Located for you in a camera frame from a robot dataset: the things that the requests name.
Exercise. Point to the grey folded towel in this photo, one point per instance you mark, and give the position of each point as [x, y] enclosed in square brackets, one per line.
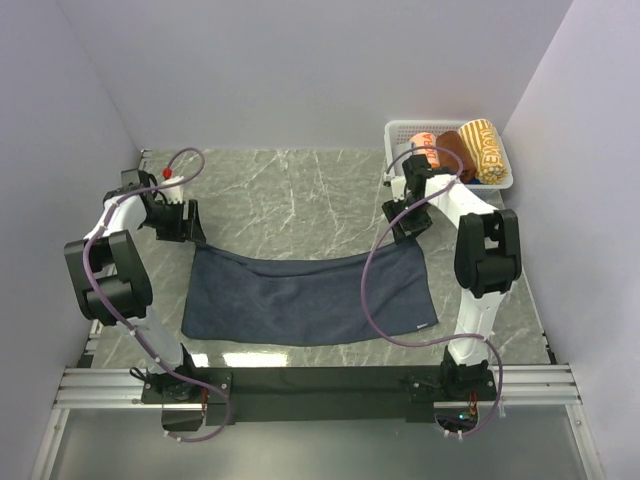
[400, 153]

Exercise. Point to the white plastic basket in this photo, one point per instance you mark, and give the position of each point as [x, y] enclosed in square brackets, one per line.
[401, 131]

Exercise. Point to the yellow striped rolled towel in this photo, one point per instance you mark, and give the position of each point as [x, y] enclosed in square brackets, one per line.
[482, 140]

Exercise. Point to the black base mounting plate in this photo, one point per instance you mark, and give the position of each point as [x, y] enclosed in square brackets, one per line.
[228, 395]

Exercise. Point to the dark blue towel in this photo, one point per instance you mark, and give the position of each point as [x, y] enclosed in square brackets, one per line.
[306, 303]

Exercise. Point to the orange white rolled towel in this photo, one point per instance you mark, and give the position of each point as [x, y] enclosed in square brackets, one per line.
[423, 143]

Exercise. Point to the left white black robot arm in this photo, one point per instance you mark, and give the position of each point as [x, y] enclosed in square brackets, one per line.
[112, 286]

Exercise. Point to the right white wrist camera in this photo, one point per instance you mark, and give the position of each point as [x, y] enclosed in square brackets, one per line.
[397, 186]

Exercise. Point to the brown rolled towel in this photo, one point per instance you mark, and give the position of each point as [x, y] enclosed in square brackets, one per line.
[453, 146]

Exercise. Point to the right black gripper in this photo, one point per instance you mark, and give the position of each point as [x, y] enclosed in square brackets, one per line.
[392, 211]

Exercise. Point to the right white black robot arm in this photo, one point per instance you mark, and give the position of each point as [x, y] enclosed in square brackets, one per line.
[487, 256]

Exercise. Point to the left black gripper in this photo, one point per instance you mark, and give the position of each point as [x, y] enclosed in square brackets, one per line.
[179, 231]

